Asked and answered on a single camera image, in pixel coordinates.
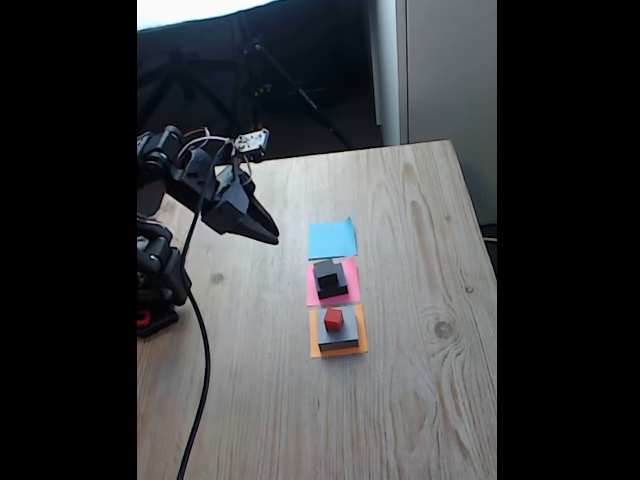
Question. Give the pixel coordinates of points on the orange paper sheet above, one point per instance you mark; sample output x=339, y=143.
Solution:
x=363, y=340

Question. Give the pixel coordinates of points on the bright white light panel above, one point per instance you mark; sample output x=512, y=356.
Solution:
x=190, y=10

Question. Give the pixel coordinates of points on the white cabinet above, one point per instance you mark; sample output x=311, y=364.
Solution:
x=450, y=75

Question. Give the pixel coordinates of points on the pink paper sheet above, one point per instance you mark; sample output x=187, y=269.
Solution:
x=352, y=285

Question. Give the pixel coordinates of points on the medium black cube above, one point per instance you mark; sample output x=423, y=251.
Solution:
x=342, y=280

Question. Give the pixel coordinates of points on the black tripod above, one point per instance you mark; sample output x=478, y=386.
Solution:
x=300, y=95

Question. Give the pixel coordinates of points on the small black cube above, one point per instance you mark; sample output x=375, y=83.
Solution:
x=326, y=272

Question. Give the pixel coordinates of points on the large grey cube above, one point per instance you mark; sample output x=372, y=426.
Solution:
x=350, y=332

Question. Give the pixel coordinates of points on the black light stand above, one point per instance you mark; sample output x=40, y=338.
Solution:
x=192, y=92

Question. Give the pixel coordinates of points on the blue paper sheet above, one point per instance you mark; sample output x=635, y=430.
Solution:
x=332, y=239

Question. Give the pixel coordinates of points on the small gripper camera board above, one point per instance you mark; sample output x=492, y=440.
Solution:
x=252, y=141

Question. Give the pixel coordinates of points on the small red cube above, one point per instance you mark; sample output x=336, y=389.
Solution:
x=333, y=320

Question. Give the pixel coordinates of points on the red table clamp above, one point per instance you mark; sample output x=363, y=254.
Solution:
x=143, y=319

